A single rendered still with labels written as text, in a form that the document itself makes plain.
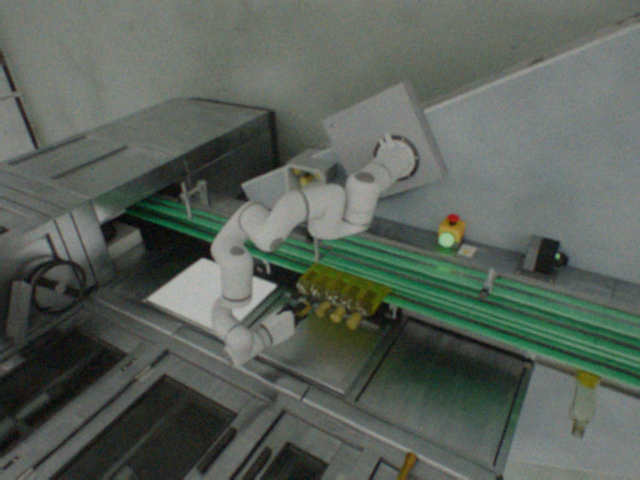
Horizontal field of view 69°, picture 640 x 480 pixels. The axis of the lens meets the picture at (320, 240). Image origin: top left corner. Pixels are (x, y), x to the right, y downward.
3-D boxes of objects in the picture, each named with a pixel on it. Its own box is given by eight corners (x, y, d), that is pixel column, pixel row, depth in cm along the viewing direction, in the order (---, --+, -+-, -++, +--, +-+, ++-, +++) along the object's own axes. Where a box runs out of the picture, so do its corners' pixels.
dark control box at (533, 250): (527, 254, 150) (522, 268, 144) (533, 233, 146) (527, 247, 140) (555, 261, 146) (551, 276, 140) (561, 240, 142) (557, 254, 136)
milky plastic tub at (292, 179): (300, 206, 192) (288, 215, 186) (296, 154, 179) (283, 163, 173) (337, 215, 184) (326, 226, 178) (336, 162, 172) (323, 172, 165)
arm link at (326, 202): (312, 202, 117) (304, 251, 127) (387, 186, 129) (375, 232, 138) (294, 182, 124) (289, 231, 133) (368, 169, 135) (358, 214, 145)
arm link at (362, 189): (396, 166, 135) (373, 189, 124) (386, 204, 143) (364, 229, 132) (366, 155, 138) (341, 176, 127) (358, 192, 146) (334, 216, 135)
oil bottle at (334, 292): (352, 271, 177) (323, 304, 162) (352, 259, 174) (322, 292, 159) (366, 276, 174) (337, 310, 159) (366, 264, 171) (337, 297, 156)
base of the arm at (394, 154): (369, 137, 152) (348, 154, 141) (403, 126, 145) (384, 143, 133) (386, 180, 157) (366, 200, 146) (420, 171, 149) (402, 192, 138)
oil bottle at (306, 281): (325, 263, 182) (295, 294, 167) (325, 251, 179) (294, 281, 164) (338, 267, 179) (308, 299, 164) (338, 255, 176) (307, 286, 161)
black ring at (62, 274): (87, 290, 190) (37, 322, 175) (69, 247, 178) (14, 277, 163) (94, 294, 187) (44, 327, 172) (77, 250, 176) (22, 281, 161)
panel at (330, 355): (203, 260, 208) (142, 305, 184) (202, 255, 206) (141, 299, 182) (390, 330, 167) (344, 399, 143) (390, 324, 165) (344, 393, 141)
